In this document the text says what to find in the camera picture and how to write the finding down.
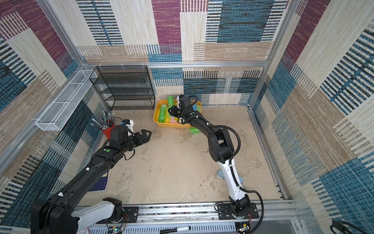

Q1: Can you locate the dark blue booklet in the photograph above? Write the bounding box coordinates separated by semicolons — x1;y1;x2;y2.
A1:
89;170;111;192

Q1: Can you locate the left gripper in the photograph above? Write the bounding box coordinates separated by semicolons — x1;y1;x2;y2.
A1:
121;129;153;155

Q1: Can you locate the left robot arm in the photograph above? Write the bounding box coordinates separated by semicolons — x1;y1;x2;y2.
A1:
31;125;152;234

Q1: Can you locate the red pen cup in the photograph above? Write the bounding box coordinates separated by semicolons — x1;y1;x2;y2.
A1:
101;123;115;139

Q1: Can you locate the yellow plastic storage box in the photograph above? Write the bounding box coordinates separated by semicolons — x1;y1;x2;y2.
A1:
153;99;203;128

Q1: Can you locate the black mesh shelf rack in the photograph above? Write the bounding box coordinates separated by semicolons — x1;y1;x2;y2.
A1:
89;65;155;111

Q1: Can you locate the pink roll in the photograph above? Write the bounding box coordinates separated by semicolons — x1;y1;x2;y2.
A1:
170;117;178;124

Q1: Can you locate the short green roll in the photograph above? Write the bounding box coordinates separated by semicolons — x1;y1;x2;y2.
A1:
167;95;174;110

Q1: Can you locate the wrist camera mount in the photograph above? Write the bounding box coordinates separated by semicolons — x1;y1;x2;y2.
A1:
120;119;134;136
177;95;191;110

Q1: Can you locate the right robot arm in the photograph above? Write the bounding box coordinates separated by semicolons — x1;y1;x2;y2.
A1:
168;95;265;234

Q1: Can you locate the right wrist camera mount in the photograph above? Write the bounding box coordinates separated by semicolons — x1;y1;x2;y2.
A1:
177;95;191;110

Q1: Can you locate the grey blue stapler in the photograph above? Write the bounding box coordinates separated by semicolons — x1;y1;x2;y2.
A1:
215;170;245;183

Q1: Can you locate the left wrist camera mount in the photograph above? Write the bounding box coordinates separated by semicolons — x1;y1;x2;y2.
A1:
120;119;134;136

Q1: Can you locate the white wire wall basket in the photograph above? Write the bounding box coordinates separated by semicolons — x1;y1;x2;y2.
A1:
36;70;93;131

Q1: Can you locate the black marker pen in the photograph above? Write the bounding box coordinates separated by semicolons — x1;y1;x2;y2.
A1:
159;226;191;234

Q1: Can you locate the green roll with red label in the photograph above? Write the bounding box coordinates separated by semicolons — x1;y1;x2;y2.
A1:
190;127;201;134

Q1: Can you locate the yellow roll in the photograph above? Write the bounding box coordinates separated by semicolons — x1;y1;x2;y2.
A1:
164;111;171;123

